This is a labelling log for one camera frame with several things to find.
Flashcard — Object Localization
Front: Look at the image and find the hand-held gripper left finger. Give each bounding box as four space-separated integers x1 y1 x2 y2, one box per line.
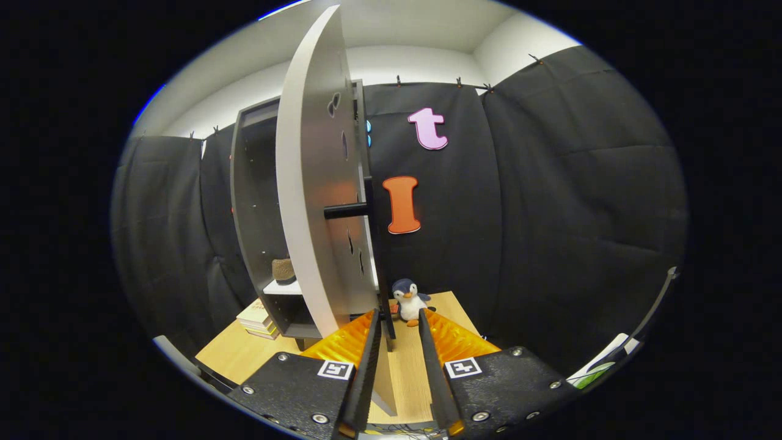
227 309 382 440

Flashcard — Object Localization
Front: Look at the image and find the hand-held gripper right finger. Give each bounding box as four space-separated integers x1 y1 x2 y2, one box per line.
418 307 581 438

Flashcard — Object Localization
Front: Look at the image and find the beige shoe cabinet door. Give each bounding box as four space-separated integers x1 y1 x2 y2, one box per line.
275 5 398 416

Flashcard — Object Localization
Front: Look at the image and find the dark grey shoe cabinet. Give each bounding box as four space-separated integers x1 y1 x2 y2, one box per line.
230 79 382 352

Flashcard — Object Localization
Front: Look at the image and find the penguin plush toy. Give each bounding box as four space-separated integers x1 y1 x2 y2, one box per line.
391 279 436 328

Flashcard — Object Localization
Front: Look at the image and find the yellow-edged book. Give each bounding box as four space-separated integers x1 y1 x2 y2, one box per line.
243 321 280 341

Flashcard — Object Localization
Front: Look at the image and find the beige orange book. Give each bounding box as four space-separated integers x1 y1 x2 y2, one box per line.
237 298 272 328

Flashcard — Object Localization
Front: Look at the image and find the white green sheet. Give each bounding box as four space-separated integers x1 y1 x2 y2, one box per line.
567 333 639 389

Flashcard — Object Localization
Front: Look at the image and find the black backdrop cloth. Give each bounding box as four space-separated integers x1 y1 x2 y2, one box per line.
113 46 690 373

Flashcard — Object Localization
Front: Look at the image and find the black curved bar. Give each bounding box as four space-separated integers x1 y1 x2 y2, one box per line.
602 266 680 367

